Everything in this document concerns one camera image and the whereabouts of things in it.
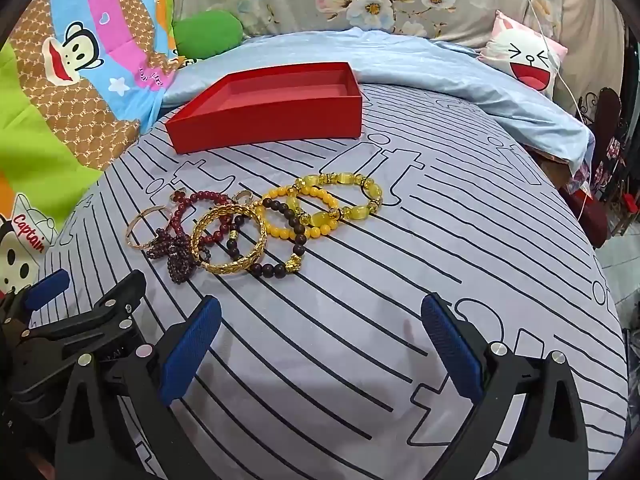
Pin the pink rabbit cushion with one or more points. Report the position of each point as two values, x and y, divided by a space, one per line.
525 55

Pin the light blue blanket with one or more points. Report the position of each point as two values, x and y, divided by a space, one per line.
450 70

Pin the red cardboard box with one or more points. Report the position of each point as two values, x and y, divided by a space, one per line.
260 120

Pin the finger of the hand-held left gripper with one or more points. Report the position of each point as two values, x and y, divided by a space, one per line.
122 292
47 285

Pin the grey striped bed sheet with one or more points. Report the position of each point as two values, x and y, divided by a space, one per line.
350 310

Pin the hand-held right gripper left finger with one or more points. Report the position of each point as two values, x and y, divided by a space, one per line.
192 350

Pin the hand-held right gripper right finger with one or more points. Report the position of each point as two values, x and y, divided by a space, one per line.
452 350

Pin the cartoon monkey blanket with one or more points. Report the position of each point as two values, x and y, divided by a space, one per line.
75 110

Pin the gold woven bangle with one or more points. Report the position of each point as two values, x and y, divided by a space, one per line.
235 265

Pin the green pillow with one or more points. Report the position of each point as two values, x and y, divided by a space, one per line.
207 35

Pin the thin rose gold bangle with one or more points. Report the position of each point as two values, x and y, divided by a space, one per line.
161 233

